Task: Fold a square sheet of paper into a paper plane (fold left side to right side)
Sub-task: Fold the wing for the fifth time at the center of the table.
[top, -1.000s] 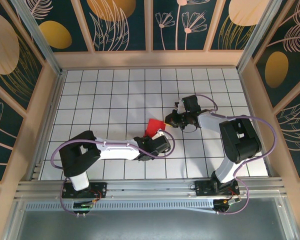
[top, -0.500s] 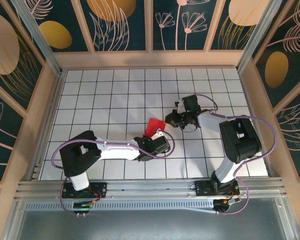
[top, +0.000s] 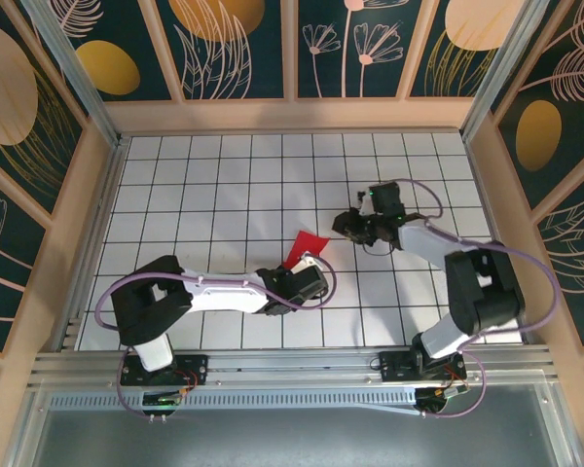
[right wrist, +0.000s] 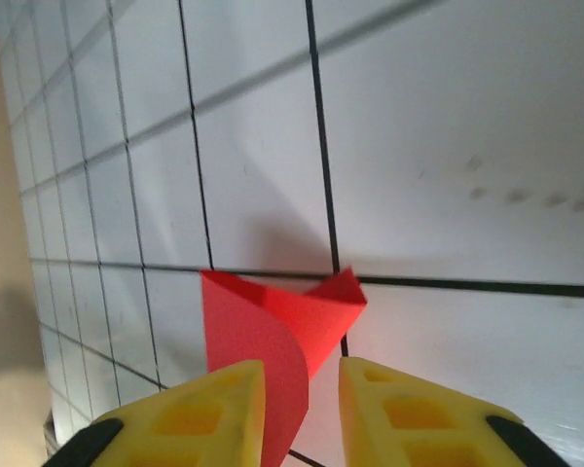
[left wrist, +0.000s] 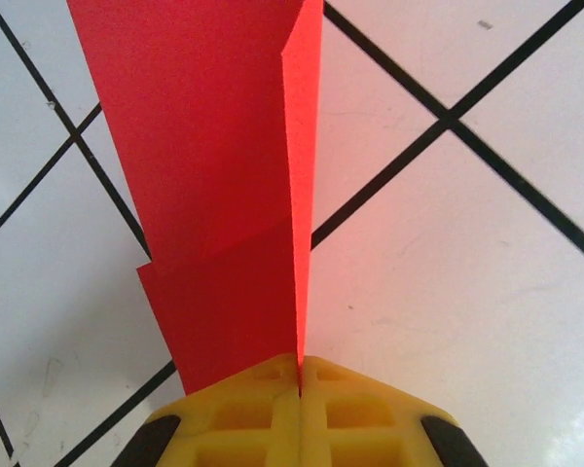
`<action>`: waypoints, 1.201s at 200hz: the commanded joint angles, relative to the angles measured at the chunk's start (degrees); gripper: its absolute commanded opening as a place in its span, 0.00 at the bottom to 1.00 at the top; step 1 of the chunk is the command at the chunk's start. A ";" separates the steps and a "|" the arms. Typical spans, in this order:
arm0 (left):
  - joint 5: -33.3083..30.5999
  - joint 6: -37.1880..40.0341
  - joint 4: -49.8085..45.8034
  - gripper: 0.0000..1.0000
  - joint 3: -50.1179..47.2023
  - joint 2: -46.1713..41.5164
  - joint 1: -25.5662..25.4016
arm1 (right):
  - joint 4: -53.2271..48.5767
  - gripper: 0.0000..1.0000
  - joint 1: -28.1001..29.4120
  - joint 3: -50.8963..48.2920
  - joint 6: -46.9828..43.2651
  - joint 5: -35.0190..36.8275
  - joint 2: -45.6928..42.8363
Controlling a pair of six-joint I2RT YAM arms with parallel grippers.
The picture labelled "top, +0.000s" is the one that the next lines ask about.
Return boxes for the slotted grey cable duct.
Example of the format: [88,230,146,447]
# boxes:
[48,391,420,411]

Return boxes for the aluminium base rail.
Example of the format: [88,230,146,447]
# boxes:
[28,343,559,390]

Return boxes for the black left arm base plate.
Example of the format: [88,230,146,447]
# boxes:
[120,353,210,386]

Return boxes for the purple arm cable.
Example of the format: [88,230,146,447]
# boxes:
[398,178,562,419]
[95,252,338,422]

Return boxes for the red cloth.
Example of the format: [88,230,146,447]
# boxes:
[279,231,333,271]

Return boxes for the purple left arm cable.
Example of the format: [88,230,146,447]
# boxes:
[95,252,338,422]

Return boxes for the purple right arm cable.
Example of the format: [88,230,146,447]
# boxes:
[398,178,562,419]

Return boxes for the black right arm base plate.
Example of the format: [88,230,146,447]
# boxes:
[378,349,468,385]

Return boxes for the aluminium frame post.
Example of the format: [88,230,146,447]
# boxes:
[461,0,549,140]
[19,0,124,147]

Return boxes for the aluminium side rail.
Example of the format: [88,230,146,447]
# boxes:
[464,135,534,344]
[57,133,128,352]

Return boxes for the thin black right gripper cable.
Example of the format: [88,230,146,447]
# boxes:
[361,238,396,258]

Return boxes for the grey metal sheet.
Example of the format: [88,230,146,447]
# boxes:
[7,383,583,467]

